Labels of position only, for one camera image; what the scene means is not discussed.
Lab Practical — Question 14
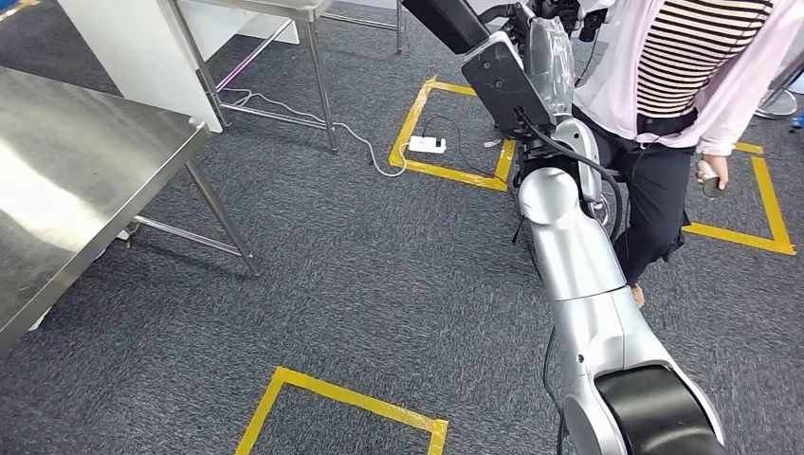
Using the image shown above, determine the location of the person's left hand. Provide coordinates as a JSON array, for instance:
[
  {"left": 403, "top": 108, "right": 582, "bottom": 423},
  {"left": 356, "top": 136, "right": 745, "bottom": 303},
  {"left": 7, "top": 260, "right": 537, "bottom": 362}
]
[{"left": 693, "top": 154, "right": 731, "bottom": 191}]

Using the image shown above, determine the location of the long black plastic part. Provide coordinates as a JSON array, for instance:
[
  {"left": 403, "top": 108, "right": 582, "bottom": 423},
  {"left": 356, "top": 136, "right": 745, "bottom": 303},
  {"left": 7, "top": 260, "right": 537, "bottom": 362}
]
[{"left": 401, "top": 0, "right": 492, "bottom": 57}]

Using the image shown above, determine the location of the stainless steel workbench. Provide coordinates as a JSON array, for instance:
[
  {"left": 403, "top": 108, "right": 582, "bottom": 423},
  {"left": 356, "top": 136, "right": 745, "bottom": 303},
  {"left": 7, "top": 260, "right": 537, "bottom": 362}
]
[
  {"left": 164, "top": 0, "right": 407, "bottom": 155},
  {"left": 0, "top": 65, "right": 264, "bottom": 360}
]

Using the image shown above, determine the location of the yellow floor tape square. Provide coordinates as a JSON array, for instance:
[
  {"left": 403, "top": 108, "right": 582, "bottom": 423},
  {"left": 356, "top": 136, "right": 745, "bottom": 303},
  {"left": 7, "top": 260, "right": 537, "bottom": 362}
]
[
  {"left": 388, "top": 76, "right": 518, "bottom": 193},
  {"left": 233, "top": 366, "right": 449, "bottom": 455},
  {"left": 681, "top": 140, "right": 797, "bottom": 258}
]

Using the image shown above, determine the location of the round metal stand base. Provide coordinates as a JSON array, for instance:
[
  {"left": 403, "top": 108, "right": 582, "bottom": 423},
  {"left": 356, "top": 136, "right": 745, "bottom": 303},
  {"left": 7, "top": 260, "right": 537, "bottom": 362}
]
[{"left": 753, "top": 56, "right": 804, "bottom": 121}]

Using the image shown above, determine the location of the person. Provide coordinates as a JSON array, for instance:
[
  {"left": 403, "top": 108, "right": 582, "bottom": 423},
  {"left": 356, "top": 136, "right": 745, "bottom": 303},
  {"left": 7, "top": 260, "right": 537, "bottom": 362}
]
[{"left": 571, "top": 0, "right": 804, "bottom": 310}]

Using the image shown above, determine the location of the white power strip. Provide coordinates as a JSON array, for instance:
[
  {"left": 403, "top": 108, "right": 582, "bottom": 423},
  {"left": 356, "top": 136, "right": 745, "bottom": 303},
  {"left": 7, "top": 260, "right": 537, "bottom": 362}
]
[{"left": 408, "top": 135, "right": 448, "bottom": 155}]

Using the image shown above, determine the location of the black camera cable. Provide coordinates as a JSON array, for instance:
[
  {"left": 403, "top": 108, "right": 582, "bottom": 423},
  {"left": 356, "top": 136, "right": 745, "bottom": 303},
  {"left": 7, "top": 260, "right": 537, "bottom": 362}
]
[{"left": 513, "top": 106, "right": 625, "bottom": 245}]

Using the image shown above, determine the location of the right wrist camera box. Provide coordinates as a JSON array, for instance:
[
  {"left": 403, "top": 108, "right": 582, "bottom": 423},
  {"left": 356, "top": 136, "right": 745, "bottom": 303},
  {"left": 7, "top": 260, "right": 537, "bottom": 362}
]
[{"left": 460, "top": 31, "right": 558, "bottom": 137}]

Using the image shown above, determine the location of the thin black floor cable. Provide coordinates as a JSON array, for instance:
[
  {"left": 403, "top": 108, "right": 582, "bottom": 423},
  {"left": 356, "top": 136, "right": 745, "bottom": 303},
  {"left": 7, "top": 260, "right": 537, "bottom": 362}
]
[{"left": 419, "top": 115, "right": 507, "bottom": 183}]

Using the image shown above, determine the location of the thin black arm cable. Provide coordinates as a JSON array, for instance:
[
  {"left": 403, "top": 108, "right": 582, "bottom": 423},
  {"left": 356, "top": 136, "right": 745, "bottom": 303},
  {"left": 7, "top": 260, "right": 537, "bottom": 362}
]
[{"left": 541, "top": 325, "right": 570, "bottom": 455}]

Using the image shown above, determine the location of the white power cable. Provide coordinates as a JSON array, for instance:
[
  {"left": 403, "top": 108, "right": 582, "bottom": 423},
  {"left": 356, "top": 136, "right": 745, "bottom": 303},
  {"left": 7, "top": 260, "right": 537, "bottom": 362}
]
[{"left": 216, "top": 87, "right": 411, "bottom": 179}]

